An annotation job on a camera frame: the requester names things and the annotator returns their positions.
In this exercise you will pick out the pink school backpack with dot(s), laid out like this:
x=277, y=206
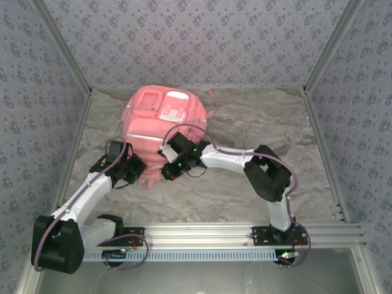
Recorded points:
x=147, y=128

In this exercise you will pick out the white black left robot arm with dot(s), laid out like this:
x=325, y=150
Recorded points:
x=79, y=196

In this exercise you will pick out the small electronics board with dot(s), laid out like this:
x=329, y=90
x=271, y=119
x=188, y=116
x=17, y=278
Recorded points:
x=288, y=256
x=114, y=254

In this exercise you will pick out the grey metal sheet panel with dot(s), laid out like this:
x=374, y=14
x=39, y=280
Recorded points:
x=199, y=278

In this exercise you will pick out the aluminium side rail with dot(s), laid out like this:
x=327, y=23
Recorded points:
x=316, y=122
x=73, y=147

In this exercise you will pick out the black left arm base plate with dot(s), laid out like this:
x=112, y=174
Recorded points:
x=136, y=234

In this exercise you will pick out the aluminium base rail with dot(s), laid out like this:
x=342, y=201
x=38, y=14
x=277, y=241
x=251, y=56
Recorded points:
x=199, y=234

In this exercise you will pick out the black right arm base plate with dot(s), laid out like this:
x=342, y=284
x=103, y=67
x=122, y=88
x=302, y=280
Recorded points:
x=260, y=237

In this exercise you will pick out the aluminium frame post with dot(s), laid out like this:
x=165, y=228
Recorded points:
x=62, y=46
x=332, y=46

